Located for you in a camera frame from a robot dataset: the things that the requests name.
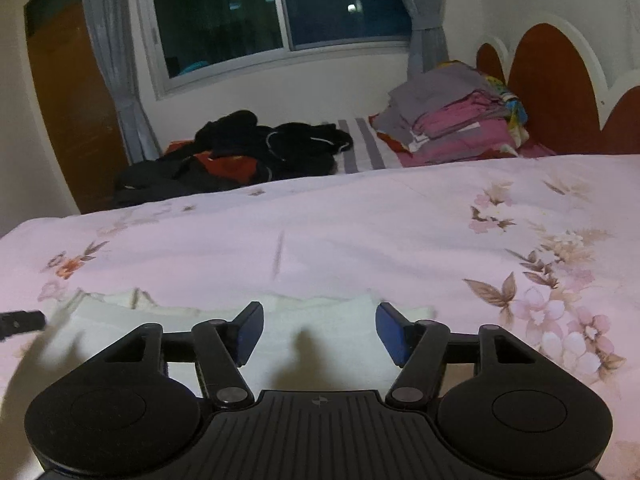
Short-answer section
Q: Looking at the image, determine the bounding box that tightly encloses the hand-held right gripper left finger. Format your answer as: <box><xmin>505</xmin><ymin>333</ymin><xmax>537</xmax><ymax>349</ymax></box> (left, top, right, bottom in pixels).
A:
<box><xmin>100</xmin><ymin>301</ymin><xmax>265</xmax><ymax>409</ymax></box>

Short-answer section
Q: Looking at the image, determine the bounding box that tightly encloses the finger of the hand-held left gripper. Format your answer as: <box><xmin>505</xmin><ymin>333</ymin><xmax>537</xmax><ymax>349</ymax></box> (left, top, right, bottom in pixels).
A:
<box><xmin>0</xmin><ymin>311</ymin><xmax>47</xmax><ymax>344</ymax></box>

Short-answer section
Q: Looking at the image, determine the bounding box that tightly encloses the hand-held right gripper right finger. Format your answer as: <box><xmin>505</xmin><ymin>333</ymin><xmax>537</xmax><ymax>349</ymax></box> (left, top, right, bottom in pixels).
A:
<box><xmin>375</xmin><ymin>302</ymin><xmax>541</xmax><ymax>409</ymax></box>

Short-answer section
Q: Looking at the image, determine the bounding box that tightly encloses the white knit sweater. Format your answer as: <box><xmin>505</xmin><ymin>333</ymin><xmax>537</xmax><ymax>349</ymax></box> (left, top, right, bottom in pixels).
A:
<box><xmin>65</xmin><ymin>287</ymin><xmax>437</xmax><ymax>397</ymax></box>

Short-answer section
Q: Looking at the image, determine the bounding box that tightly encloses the heap of black clothes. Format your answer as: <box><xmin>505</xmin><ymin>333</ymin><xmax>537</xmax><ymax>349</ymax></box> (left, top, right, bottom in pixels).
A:
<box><xmin>112</xmin><ymin>110</ymin><xmax>355</xmax><ymax>207</ymax></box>

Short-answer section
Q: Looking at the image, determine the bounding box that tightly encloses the pile of folded clothes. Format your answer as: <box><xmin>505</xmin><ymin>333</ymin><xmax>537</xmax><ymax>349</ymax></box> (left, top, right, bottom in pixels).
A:
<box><xmin>369</xmin><ymin>60</ymin><xmax>557</xmax><ymax>169</ymax></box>

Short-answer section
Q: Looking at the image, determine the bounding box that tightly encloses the bed with pink floral sheet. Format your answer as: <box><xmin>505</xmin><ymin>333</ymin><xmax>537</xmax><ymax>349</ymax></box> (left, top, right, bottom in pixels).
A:
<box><xmin>0</xmin><ymin>152</ymin><xmax>640</xmax><ymax>480</ymax></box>

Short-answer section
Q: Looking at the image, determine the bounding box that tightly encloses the red garment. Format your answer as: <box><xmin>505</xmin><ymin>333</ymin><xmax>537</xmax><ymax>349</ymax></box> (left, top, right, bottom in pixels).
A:
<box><xmin>167</xmin><ymin>142</ymin><xmax>261</xmax><ymax>184</ymax></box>

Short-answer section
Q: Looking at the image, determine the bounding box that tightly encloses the grey striped cloth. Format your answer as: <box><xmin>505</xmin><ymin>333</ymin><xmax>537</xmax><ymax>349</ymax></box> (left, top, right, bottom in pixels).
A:
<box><xmin>320</xmin><ymin>117</ymin><xmax>402</xmax><ymax>174</ymax></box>

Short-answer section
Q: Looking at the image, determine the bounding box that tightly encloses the brown wooden door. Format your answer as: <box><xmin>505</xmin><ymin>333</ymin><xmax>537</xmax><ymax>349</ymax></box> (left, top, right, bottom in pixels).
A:
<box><xmin>22</xmin><ymin>0</ymin><xmax>132</xmax><ymax>214</ymax></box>

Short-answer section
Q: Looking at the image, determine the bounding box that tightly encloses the grey curtain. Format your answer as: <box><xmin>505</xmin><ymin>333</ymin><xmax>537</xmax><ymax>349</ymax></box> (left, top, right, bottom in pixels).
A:
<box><xmin>385</xmin><ymin>0</ymin><xmax>452</xmax><ymax>75</ymax></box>
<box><xmin>77</xmin><ymin>0</ymin><xmax>164</xmax><ymax>164</ymax></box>

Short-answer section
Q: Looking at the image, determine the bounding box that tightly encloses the brown scalloped headboard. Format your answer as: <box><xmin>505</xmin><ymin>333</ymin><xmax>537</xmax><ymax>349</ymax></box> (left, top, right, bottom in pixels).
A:
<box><xmin>475</xmin><ymin>15</ymin><xmax>640</xmax><ymax>157</ymax></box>

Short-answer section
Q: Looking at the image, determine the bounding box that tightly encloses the white framed window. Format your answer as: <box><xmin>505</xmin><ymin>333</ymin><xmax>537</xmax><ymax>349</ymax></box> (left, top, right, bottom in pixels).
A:
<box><xmin>135</xmin><ymin>0</ymin><xmax>417</xmax><ymax>97</ymax></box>

